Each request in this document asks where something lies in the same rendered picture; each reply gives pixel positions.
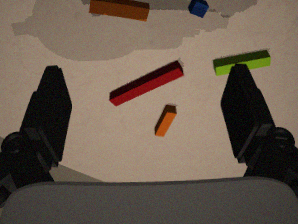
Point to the orange rod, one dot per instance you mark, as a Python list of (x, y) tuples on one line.
[(121, 8), (165, 120)]

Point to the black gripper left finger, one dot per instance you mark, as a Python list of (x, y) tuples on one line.
[(41, 138)]

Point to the lime green rod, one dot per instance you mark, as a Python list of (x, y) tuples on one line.
[(252, 60)]

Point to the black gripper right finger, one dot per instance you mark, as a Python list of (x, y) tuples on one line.
[(267, 150)]

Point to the red rod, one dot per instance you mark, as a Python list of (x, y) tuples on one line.
[(146, 83)]

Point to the small blue cube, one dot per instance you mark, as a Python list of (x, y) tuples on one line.
[(198, 7)]

